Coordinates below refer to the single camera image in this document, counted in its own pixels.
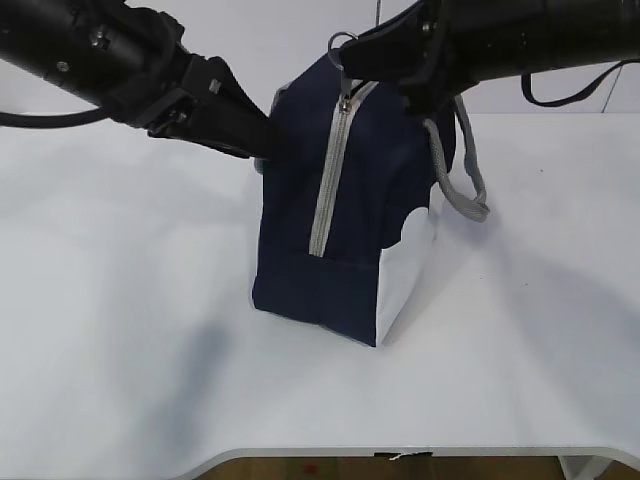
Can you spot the navy blue lunch bag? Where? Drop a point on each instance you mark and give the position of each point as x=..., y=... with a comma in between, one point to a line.
x=346, y=202

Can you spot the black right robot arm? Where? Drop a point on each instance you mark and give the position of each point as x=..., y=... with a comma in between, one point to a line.
x=499, y=39

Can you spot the black tape on table edge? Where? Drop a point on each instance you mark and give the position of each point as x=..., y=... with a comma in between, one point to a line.
x=396, y=456

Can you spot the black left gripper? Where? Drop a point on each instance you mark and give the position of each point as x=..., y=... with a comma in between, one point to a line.
x=209, y=108

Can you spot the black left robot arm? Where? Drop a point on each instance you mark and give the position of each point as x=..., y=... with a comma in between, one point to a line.
x=131, y=64

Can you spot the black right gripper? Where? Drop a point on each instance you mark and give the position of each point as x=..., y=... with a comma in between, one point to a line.
x=416, y=50

